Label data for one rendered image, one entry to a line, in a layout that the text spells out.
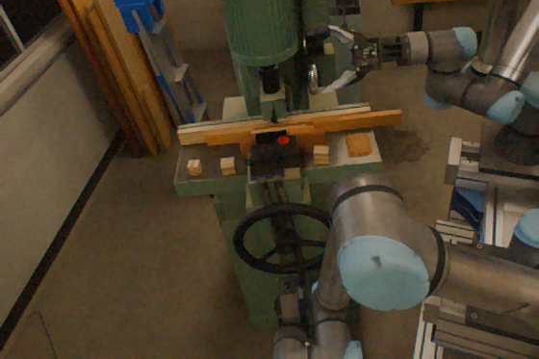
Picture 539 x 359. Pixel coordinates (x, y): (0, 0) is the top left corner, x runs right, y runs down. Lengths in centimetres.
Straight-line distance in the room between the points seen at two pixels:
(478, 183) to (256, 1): 89
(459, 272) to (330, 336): 38
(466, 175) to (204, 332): 124
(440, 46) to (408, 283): 59
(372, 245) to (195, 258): 171
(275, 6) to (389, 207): 60
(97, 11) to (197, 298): 154
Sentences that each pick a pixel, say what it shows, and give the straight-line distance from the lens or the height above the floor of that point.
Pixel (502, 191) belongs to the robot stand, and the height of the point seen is 73.
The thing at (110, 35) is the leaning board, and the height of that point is 83.
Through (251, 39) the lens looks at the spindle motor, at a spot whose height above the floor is 127.
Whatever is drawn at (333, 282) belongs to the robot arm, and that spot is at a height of 97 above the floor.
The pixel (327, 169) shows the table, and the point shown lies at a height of 89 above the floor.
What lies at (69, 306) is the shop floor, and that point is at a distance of 237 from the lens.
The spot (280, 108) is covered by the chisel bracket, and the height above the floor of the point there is 104.
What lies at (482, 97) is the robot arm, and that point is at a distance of 107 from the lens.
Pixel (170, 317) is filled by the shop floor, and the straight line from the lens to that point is 212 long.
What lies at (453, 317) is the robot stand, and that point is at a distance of 117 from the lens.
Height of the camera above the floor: 175
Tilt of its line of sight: 41 degrees down
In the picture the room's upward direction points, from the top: 11 degrees counter-clockwise
